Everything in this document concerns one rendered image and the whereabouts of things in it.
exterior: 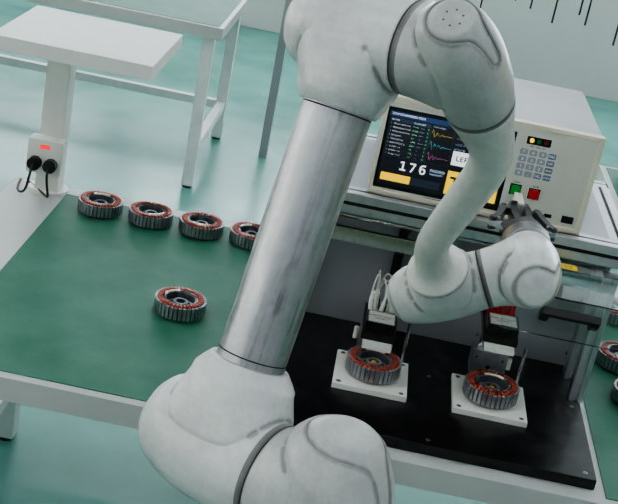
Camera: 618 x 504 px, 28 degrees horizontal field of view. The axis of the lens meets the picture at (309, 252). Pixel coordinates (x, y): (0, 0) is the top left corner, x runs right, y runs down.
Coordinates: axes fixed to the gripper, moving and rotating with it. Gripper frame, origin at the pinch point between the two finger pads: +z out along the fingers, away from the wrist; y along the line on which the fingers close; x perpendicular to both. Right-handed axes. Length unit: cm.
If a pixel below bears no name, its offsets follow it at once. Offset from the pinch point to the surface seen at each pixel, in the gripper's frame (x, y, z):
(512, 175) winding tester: 2.8, -1.2, 9.4
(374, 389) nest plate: -39.9, -19.6, -10.3
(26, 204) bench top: -43, -110, 55
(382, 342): -34.9, -19.5, 1.0
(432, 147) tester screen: 5.2, -17.9, 9.4
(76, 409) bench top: -47, -74, -29
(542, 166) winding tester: 5.9, 4.1, 9.4
